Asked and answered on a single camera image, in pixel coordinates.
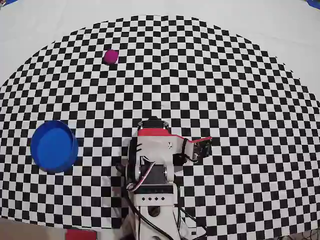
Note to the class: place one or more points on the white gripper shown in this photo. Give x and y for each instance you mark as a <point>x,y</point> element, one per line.
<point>153,125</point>

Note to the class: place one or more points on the pink faceted ball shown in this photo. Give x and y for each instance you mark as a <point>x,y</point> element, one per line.
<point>111,56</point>

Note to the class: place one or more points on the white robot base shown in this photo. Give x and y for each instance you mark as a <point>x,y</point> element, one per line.
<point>152,200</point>

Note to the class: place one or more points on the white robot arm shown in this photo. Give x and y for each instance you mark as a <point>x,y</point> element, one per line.
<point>153,123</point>

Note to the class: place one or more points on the blue round box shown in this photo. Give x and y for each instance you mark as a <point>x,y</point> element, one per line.
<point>53,147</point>

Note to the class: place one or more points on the black white checkerboard sheet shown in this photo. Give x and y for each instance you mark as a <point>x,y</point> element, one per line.
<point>225,100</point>

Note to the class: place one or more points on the red flat object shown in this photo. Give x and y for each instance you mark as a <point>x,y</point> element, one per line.
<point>81,235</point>

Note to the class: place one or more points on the green camera circuit board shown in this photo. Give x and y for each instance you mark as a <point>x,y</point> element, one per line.
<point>203,148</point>

